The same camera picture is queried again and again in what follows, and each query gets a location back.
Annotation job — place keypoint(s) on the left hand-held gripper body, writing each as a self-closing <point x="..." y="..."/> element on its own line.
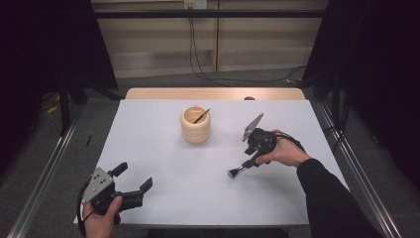
<point x="99" y="188"/>

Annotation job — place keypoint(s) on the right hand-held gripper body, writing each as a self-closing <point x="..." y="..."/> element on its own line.
<point x="261" y="140"/>

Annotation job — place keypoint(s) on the black makeup brush silver ferrule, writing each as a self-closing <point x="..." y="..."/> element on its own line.
<point x="235" y="172"/>

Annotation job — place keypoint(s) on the thin black orange-tipped brush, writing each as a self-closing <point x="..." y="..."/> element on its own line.
<point x="202" y="116"/>

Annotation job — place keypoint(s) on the beige ribbed cup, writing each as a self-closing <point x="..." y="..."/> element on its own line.
<point x="195" y="127"/>

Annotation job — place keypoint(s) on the person's right hand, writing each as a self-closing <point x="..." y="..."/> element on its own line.
<point x="287" y="152"/>

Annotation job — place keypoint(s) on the person's left hand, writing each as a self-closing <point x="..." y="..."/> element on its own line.
<point x="100" y="223"/>

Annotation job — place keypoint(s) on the small black floor object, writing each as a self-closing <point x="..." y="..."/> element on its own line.
<point x="88" y="141"/>

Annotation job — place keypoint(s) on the white table mat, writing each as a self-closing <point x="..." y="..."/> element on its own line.
<point x="198" y="185"/>

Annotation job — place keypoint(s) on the light wooden table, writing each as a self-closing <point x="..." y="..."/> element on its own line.
<point x="214" y="93"/>

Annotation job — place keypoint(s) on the black metal stand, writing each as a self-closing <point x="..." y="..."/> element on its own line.
<point x="64" y="109"/>
<point x="336" y="99"/>

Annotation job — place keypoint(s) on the person's dark clothing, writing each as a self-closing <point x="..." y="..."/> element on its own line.
<point x="214" y="233"/>

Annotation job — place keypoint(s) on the yellow floor object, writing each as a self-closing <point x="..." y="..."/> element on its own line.
<point x="52" y="108"/>

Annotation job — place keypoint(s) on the black horizontal bar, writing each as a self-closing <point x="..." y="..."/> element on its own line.
<point x="211" y="14"/>

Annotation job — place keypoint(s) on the black curtain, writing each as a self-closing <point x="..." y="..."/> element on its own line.
<point x="49" y="49"/>
<point x="379" y="66"/>

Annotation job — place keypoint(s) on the metal floor rail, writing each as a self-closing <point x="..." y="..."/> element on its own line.
<point x="363" y="178"/>
<point x="43" y="178"/>

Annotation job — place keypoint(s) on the white wall outlet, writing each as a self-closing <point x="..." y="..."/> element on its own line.
<point x="195" y="4"/>

